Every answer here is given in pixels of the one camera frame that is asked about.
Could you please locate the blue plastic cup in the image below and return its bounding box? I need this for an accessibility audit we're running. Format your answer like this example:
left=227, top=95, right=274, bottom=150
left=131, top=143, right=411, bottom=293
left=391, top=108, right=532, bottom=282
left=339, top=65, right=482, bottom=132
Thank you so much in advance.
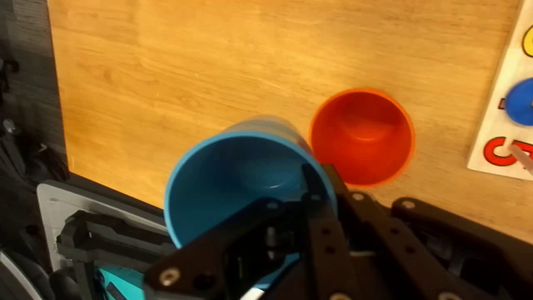
left=164, top=117, right=327, bottom=287

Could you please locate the grey storage case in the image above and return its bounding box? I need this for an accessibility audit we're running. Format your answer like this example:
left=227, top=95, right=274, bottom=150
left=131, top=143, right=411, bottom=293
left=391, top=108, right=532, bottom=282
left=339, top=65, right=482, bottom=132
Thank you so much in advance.
left=36, top=180, right=169, bottom=273

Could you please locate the orange plastic cup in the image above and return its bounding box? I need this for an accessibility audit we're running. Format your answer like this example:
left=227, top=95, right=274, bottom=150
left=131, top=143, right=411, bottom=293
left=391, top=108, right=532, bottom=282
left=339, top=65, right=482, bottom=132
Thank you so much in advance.
left=311, top=88, right=416, bottom=187

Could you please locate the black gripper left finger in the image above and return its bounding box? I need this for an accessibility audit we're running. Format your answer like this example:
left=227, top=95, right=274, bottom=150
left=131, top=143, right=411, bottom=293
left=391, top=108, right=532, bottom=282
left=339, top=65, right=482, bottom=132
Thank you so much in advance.
left=144, top=198, right=309, bottom=300

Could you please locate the white puzzle board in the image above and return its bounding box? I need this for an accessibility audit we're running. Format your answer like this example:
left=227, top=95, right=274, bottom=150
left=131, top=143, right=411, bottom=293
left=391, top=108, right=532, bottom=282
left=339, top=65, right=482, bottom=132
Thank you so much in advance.
left=467, top=0, right=533, bottom=180

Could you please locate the black bag with teal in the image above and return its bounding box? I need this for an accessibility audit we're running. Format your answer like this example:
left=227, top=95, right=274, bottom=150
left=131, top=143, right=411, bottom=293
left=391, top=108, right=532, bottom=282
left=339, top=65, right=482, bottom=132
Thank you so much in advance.
left=57, top=210, right=176, bottom=300

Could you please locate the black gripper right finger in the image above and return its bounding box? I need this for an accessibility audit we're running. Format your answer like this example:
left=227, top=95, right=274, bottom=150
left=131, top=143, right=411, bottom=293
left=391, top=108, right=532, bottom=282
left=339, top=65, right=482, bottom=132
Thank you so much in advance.
left=302, top=165, right=491, bottom=300

